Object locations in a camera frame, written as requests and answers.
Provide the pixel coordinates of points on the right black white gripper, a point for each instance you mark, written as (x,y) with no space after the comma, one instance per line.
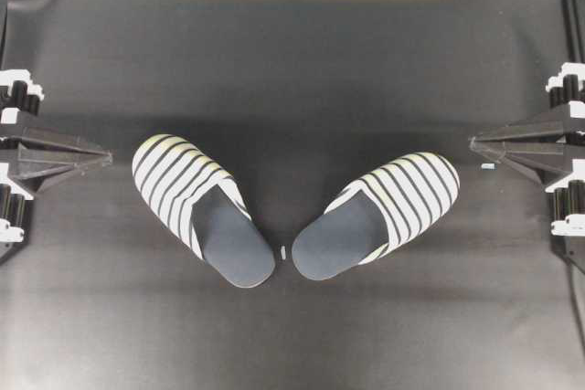
(557,166)

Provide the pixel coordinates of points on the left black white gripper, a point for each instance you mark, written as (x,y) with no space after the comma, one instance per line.
(54,157)

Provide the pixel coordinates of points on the striped slipper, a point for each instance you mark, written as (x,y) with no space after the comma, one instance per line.
(199,202)
(376,214)

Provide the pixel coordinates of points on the black table mat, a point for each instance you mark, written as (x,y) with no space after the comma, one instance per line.
(295,98)

